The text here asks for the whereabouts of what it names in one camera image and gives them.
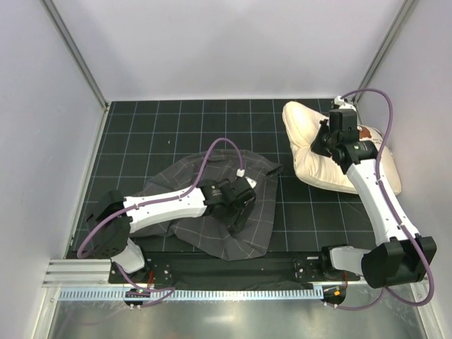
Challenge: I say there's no aluminium frame rail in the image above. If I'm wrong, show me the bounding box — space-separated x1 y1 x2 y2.
42 259 111 287

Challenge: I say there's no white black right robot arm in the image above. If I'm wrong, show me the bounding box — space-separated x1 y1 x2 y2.
311 108 437 289

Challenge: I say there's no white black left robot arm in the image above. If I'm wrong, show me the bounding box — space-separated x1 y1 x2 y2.
78 177 257 283

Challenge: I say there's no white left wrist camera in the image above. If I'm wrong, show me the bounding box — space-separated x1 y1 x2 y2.
245 177 257 189

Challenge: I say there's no slotted grey cable duct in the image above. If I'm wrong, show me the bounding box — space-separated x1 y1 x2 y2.
58 286 323 302

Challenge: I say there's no cream white pillow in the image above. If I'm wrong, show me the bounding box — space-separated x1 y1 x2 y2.
282 101 402 195

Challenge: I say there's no black grid cutting mat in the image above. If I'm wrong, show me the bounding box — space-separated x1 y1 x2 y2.
81 100 375 252

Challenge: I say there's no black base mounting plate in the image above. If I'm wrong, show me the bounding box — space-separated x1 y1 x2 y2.
128 251 359 291

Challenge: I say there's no right aluminium corner post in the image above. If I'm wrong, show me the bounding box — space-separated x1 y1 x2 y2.
351 0 420 105

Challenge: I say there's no left aluminium corner post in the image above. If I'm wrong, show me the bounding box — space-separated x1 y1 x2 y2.
40 0 109 111

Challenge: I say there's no aluminium corner post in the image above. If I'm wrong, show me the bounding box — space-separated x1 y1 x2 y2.
351 0 420 105
40 0 109 111

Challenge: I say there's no dark grey checked pillowcase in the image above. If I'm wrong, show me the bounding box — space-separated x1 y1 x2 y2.
133 149 283 261

